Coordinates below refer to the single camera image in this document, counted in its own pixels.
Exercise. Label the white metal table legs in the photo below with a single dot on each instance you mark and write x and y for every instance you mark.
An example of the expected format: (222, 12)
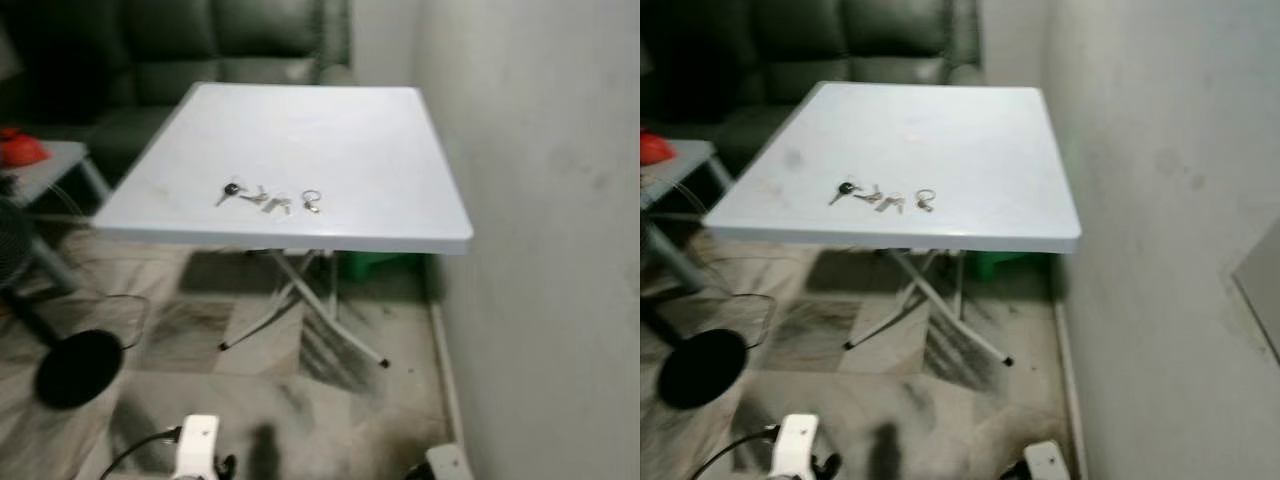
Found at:
(925, 292)
(300, 292)

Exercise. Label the small grey side table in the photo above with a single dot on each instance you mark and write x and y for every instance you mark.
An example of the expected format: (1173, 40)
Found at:
(45, 165)
(685, 165)

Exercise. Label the silver keys with black head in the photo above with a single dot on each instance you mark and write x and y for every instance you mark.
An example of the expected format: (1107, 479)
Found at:
(878, 198)
(262, 198)

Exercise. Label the red object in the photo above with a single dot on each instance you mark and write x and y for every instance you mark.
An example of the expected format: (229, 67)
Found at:
(652, 150)
(20, 150)

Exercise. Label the dark green leather sofa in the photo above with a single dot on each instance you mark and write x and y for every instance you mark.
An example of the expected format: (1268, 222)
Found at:
(180, 40)
(850, 40)

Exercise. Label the green box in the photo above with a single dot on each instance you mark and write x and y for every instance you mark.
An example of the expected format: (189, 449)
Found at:
(1000, 264)
(375, 265)

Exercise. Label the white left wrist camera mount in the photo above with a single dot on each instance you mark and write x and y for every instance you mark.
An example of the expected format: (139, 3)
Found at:
(800, 443)
(197, 445)

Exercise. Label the black standing fan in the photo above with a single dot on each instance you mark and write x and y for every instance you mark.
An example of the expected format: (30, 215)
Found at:
(80, 368)
(702, 370)

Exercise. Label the grey wall board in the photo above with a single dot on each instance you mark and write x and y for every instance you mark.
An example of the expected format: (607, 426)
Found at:
(1262, 290)

